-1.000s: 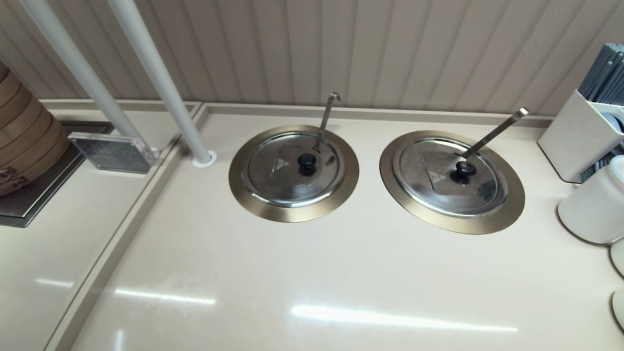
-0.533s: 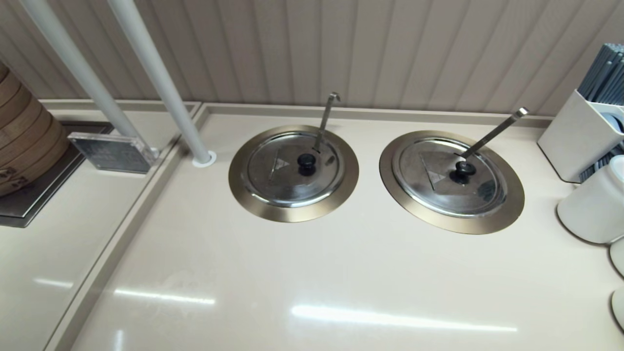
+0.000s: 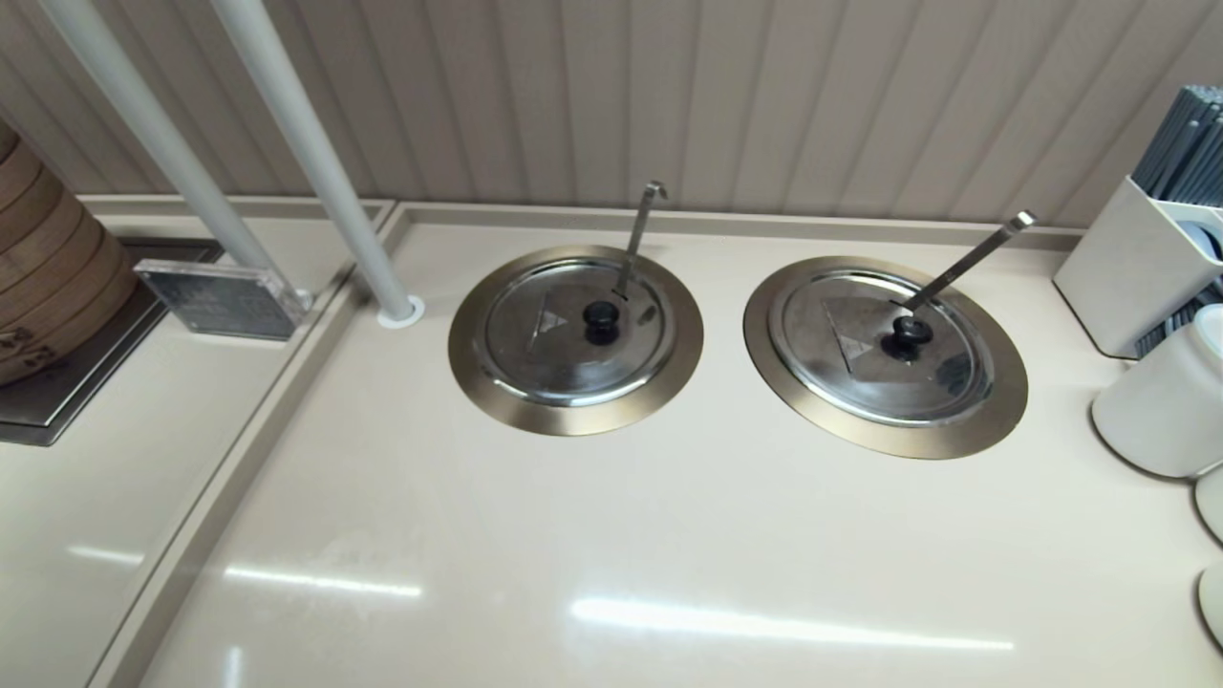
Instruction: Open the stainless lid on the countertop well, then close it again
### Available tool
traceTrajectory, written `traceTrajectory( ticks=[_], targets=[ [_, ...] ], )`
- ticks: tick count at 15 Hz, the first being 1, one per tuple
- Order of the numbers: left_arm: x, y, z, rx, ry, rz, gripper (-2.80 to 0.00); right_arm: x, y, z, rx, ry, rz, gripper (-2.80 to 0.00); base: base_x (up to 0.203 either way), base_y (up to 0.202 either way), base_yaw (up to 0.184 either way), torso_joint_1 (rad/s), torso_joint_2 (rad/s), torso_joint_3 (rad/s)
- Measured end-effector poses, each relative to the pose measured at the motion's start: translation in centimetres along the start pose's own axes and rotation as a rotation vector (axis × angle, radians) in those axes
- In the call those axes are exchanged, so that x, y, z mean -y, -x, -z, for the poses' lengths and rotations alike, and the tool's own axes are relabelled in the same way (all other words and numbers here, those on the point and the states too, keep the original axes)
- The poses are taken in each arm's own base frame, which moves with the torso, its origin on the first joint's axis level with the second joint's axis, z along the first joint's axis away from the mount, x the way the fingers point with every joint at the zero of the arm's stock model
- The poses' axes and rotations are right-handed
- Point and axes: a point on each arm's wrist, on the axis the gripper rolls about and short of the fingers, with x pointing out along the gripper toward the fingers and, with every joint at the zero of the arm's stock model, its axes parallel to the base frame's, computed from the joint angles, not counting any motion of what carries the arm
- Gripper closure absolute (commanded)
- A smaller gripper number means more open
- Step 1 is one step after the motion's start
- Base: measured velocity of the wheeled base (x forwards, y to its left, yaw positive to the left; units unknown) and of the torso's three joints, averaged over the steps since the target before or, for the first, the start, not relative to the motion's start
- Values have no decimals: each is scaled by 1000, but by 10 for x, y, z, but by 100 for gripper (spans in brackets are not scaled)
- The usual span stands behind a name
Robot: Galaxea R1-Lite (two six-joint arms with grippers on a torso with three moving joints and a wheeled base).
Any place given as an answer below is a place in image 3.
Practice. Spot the white ceramic jar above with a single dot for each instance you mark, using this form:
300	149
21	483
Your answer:
1161	411

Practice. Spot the white metal pole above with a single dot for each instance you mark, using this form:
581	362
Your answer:
140	105
311	143

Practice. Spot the bamboo steamer stack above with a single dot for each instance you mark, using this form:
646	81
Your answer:
48	268

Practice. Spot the steel lid black knob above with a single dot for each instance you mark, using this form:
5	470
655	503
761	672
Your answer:
535	363
841	373

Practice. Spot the grey chopsticks bundle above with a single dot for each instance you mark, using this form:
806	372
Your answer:
1190	143

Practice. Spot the white utensil holder box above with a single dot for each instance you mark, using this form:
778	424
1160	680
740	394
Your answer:
1118	268

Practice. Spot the clear acrylic sign block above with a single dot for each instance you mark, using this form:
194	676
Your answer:
220	301

